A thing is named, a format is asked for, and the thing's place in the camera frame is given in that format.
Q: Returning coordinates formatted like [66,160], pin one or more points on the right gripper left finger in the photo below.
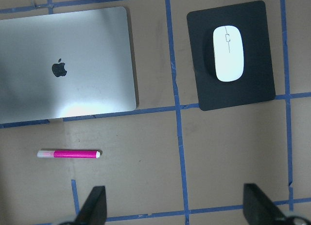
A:
[94,210]

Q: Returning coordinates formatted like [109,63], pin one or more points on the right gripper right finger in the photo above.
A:
[258,209]

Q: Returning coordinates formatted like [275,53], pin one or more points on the pink marker pen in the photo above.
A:
[69,154]

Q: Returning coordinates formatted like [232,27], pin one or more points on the white computer mouse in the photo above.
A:
[228,53]

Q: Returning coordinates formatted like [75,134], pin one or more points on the black mousepad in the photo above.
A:
[257,82]

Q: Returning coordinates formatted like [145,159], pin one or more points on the silver laptop notebook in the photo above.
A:
[66,65]

